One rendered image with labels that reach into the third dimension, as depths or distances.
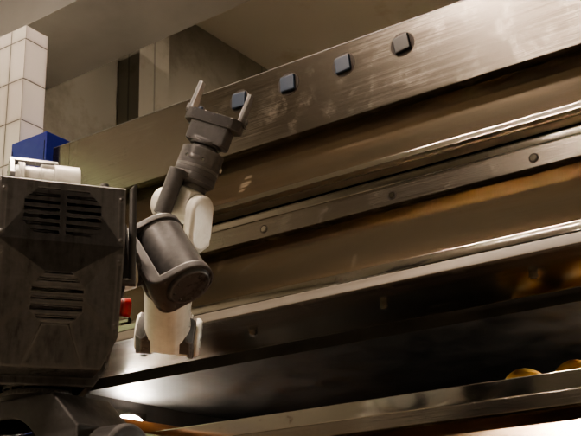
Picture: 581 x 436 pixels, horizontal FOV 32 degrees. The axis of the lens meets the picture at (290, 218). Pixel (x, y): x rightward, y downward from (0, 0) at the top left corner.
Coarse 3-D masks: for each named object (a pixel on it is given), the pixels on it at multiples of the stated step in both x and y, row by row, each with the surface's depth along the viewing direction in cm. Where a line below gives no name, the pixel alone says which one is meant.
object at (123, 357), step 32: (480, 256) 206; (512, 256) 202; (544, 256) 201; (576, 256) 200; (352, 288) 221; (384, 288) 218; (416, 288) 217; (448, 288) 216; (480, 288) 216; (512, 288) 215; (544, 288) 214; (224, 320) 239; (256, 320) 238; (288, 320) 237; (320, 320) 236; (352, 320) 235; (384, 320) 234; (128, 352) 262; (224, 352) 259
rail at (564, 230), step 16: (576, 224) 197; (512, 240) 203; (528, 240) 201; (432, 256) 212; (448, 256) 210; (464, 256) 208; (368, 272) 220; (384, 272) 218; (288, 288) 231; (304, 288) 228; (320, 288) 226; (224, 304) 240; (240, 304) 237
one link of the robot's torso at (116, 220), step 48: (0, 192) 154; (48, 192) 157; (96, 192) 160; (0, 240) 152; (48, 240) 154; (96, 240) 157; (0, 288) 151; (48, 288) 167; (96, 288) 156; (0, 336) 150; (48, 336) 153; (96, 336) 156; (0, 384) 156; (48, 384) 158
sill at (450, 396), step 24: (480, 384) 214; (504, 384) 211; (528, 384) 208; (552, 384) 205; (576, 384) 202; (312, 408) 235; (336, 408) 232; (360, 408) 228; (384, 408) 225; (408, 408) 222; (168, 432) 258; (192, 432) 253; (216, 432) 249; (240, 432) 245
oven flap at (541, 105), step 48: (480, 96) 236; (528, 96) 227; (576, 96) 219; (288, 144) 266; (336, 144) 254; (384, 144) 244; (432, 144) 232; (480, 144) 227; (144, 192) 290; (240, 192) 265; (288, 192) 252
